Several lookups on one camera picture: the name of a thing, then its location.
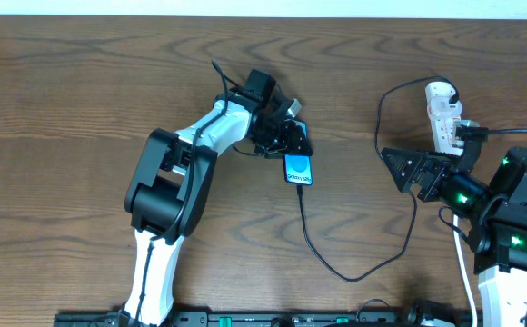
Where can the white power strip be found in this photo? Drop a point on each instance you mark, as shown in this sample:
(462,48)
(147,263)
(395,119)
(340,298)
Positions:
(443,114)

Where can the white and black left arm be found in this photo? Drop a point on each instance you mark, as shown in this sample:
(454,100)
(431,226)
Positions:
(169,190)

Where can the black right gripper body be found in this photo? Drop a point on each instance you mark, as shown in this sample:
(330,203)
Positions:
(430,177)

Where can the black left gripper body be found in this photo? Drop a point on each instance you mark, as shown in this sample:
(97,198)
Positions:
(279,134)

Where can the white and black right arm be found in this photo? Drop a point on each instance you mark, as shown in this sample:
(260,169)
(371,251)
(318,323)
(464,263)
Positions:
(497,213)

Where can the blue smartphone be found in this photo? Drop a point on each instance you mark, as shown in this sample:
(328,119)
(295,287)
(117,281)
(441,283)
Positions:
(297,168)

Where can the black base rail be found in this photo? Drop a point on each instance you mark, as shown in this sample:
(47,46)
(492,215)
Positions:
(374,312)

